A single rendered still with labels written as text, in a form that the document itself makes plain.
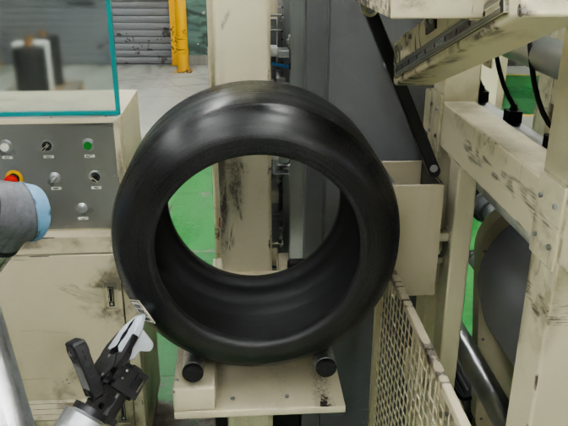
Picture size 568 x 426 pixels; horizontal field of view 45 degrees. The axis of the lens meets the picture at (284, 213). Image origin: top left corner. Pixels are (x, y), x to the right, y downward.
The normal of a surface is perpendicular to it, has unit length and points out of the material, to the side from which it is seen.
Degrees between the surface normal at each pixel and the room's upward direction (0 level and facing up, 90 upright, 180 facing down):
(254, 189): 90
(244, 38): 90
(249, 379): 0
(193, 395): 90
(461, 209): 90
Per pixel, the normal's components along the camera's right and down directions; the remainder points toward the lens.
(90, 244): 0.07, 0.37
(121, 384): 0.63, -0.05
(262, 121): 0.07, -0.43
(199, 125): -0.23, -0.38
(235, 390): 0.00, -0.93
